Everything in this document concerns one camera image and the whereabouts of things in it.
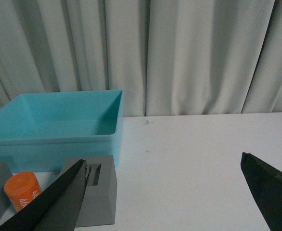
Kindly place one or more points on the orange cylinder with white numbers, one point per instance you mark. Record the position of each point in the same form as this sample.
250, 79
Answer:
22, 189

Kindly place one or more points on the gray block with square hole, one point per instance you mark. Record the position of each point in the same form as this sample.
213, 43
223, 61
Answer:
98, 206

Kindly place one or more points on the white pleated curtain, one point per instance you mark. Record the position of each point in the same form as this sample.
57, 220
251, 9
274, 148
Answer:
170, 57

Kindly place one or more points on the light blue plastic box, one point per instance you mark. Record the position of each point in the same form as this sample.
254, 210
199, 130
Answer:
40, 131

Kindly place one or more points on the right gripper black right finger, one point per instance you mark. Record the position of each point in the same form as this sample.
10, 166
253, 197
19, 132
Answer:
265, 184

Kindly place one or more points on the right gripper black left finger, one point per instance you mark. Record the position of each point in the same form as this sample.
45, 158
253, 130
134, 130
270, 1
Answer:
57, 208

